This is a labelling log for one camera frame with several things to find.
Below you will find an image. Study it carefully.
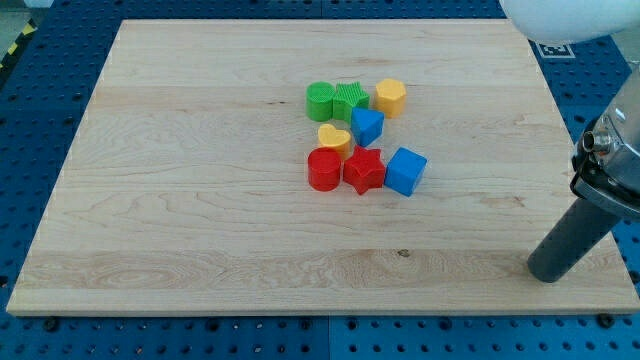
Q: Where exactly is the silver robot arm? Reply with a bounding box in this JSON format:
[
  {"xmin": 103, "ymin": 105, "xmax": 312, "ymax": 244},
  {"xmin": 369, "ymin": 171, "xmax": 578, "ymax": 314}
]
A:
[{"xmin": 500, "ymin": 0, "xmax": 639, "ymax": 221}]

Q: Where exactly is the red cylinder block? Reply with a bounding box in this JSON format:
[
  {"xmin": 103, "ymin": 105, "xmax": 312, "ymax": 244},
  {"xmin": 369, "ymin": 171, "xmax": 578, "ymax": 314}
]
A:
[{"xmin": 307, "ymin": 147, "xmax": 342, "ymax": 192}]

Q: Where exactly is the red star block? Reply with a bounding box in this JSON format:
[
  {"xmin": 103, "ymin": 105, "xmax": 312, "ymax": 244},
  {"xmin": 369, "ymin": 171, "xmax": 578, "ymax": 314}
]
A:
[{"xmin": 343, "ymin": 145, "xmax": 386, "ymax": 195}]

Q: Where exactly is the yellow heart block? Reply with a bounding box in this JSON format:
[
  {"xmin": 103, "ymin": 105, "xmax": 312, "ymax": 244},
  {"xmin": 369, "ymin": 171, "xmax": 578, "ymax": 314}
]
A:
[{"xmin": 317, "ymin": 124, "xmax": 352, "ymax": 160}]

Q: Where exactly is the blue triangle block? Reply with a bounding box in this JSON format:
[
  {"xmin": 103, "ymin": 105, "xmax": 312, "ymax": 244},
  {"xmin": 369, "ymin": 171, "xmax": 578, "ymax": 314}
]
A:
[{"xmin": 351, "ymin": 107, "xmax": 385, "ymax": 147}]

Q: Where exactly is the green cylinder block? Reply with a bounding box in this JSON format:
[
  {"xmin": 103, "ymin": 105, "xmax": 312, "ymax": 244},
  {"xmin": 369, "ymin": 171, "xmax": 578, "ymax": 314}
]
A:
[{"xmin": 305, "ymin": 81, "xmax": 335, "ymax": 122}]

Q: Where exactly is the blue cube block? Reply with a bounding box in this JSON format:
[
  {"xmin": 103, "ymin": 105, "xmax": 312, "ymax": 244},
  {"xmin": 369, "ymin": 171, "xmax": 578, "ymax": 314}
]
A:
[{"xmin": 384, "ymin": 147, "xmax": 428, "ymax": 197}]

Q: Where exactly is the green star block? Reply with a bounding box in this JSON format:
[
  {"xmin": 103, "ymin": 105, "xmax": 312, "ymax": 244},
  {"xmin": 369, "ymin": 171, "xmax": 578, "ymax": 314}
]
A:
[{"xmin": 333, "ymin": 82, "xmax": 370, "ymax": 123}]

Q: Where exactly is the yellow hexagon block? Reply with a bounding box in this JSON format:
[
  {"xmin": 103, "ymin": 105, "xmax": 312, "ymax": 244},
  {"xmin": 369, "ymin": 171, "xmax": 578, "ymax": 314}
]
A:
[{"xmin": 374, "ymin": 78, "xmax": 407, "ymax": 118}]

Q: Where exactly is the light wooden board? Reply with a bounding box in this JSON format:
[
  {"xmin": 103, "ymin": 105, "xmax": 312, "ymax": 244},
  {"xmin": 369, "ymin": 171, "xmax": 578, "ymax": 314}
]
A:
[{"xmin": 7, "ymin": 20, "xmax": 639, "ymax": 317}]

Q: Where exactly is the white fiducial marker tag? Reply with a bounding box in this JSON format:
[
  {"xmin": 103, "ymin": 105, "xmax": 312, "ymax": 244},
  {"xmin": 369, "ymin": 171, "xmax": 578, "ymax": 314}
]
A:
[{"xmin": 536, "ymin": 43, "xmax": 575, "ymax": 59}]

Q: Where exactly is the grey cylindrical pointer tool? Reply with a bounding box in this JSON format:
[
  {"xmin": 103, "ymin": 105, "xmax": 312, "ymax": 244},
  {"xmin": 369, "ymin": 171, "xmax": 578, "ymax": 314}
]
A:
[{"xmin": 527, "ymin": 198, "xmax": 620, "ymax": 283}]

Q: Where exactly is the yellow black hazard tape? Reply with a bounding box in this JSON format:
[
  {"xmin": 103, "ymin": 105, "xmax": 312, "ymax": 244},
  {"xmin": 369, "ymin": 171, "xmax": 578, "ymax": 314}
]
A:
[{"xmin": 1, "ymin": 18, "xmax": 38, "ymax": 72}]

